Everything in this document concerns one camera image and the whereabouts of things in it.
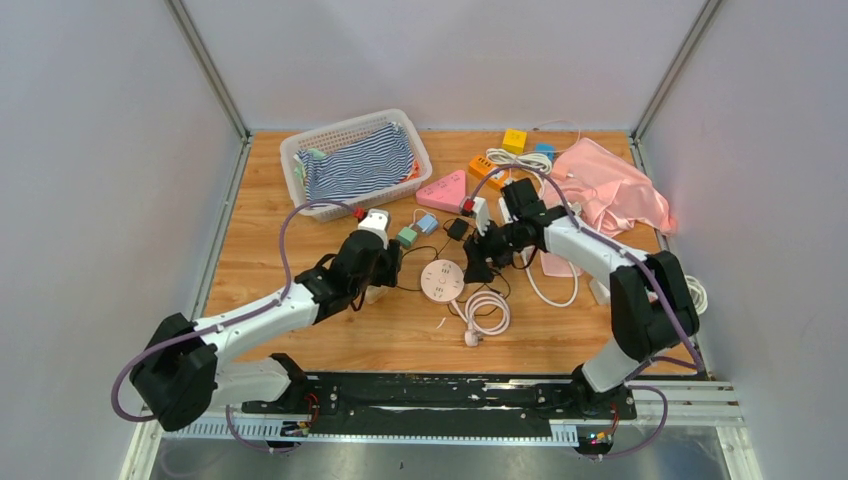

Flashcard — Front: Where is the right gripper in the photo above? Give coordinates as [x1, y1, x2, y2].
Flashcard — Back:
[464, 213, 527, 284]

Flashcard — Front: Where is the green plug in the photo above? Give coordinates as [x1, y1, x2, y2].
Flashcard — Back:
[395, 226, 419, 250]

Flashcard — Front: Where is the white round socket base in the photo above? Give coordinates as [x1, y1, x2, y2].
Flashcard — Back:
[420, 259, 465, 304]

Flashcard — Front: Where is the blue plug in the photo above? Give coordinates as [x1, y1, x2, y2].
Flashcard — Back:
[415, 213, 440, 235]

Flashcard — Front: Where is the beige wooden cube socket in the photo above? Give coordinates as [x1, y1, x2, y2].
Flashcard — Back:
[365, 286, 391, 305]

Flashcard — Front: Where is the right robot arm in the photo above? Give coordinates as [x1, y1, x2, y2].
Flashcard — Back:
[459, 179, 703, 418]

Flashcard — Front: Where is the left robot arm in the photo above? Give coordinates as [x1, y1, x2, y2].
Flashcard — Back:
[129, 230, 401, 431]

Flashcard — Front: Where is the white cube socket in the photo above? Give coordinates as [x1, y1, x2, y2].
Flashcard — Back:
[589, 279, 611, 306]

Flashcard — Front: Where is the yellow cube socket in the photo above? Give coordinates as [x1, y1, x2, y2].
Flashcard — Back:
[501, 129, 528, 155]

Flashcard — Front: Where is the small blue cube socket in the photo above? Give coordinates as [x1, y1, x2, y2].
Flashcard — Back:
[534, 143, 556, 162]

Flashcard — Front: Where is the pink triangular power strip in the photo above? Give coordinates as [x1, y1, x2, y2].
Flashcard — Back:
[415, 169, 467, 214]

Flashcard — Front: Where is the blue white striped cloth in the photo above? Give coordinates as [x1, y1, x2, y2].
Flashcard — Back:
[294, 122, 416, 201]

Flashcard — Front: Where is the white plastic basket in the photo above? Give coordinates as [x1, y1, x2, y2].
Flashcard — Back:
[280, 109, 433, 222]

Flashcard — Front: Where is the orange power strip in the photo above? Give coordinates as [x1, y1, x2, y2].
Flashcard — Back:
[468, 155, 511, 190]

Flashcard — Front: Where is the pink cloth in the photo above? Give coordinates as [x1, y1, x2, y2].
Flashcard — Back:
[549, 138, 678, 237]

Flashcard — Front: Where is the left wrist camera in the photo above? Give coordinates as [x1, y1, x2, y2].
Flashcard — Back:
[357, 208, 391, 249]

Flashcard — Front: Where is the white coiled cable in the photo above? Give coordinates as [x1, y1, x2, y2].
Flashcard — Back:
[450, 290, 513, 348]

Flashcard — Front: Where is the white cable bundle by orange strip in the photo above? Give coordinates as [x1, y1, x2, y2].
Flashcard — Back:
[485, 146, 555, 200]

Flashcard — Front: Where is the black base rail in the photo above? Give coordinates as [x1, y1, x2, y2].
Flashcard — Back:
[236, 372, 637, 438]

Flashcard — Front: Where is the white coiled cable right edge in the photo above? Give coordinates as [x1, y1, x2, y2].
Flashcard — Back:
[685, 274, 710, 316]

